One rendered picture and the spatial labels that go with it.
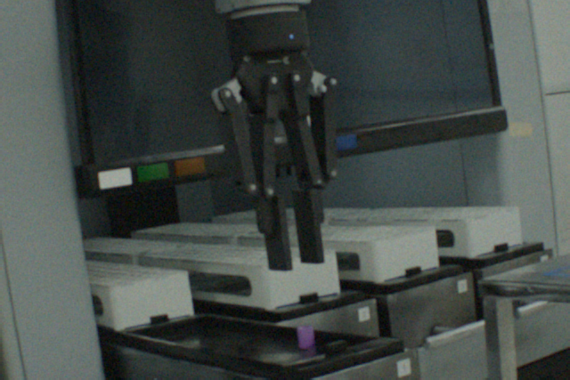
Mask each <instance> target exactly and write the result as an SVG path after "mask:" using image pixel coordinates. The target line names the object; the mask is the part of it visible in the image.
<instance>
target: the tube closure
mask: <svg viewBox="0 0 570 380"><path fill-rule="evenodd" d="M297 334H298V343H299V348H310V347H315V345H316V344H315V340H314V329H313V327H312V326H301V327H298V330H297Z"/></svg>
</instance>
